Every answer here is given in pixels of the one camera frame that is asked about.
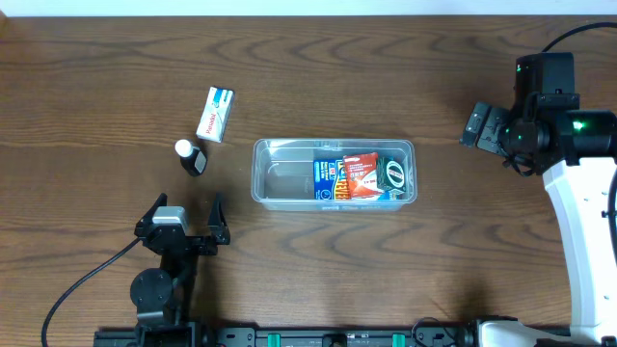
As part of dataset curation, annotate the green round-logo small box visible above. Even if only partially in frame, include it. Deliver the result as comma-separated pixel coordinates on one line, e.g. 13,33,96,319
377,157,406,196

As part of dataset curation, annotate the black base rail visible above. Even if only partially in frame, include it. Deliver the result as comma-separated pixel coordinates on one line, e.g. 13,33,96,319
93,325,578,347

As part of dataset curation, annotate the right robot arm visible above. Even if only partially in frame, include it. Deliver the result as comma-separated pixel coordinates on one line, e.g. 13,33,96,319
460,52,616,346

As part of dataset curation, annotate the white Panadol box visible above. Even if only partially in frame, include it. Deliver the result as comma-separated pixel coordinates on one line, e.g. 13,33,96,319
196,87,235,143

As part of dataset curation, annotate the dark bottle white cap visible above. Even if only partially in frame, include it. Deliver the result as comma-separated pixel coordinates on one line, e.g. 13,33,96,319
174,139,207,176

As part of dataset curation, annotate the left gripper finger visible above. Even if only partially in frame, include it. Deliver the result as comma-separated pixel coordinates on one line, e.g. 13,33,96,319
207,193,228,236
139,193,168,225

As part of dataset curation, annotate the clear plastic container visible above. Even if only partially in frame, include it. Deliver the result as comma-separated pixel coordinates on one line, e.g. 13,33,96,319
252,138,417,211

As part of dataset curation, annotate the blue Kool Fever box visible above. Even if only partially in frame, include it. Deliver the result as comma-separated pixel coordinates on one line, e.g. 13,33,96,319
313,159,402,200

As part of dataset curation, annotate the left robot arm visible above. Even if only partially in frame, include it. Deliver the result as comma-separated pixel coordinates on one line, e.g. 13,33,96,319
130,194,230,346

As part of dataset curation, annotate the red white packet box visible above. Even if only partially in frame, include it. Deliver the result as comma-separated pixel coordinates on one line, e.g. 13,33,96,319
343,152,383,199

